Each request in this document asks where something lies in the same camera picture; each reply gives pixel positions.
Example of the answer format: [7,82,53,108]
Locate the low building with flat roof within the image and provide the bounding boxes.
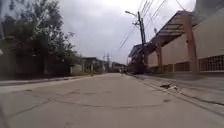
[81,56,106,74]

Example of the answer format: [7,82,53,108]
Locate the building with dark roof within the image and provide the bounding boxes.
[127,43,148,75]

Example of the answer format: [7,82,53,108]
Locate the grey concrete road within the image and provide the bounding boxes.
[0,72,224,128]

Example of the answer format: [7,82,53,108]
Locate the utility pole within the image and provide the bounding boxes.
[124,10,150,73]

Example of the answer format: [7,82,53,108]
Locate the pale litter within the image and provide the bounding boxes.
[159,83,180,92]

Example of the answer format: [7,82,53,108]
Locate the row of trees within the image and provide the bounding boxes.
[0,0,85,80]

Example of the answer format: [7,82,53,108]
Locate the concrete pavement with kerb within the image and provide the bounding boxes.
[132,73,224,108]

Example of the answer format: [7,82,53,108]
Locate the narrow concrete pavement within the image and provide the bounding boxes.
[0,73,92,89]

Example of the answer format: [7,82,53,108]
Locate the beige building with vents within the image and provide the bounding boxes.
[146,0,224,75]

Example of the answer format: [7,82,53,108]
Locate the pale boundary wall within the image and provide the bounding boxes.
[69,63,84,76]

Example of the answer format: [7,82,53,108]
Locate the overhead wires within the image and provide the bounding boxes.
[118,0,188,51]

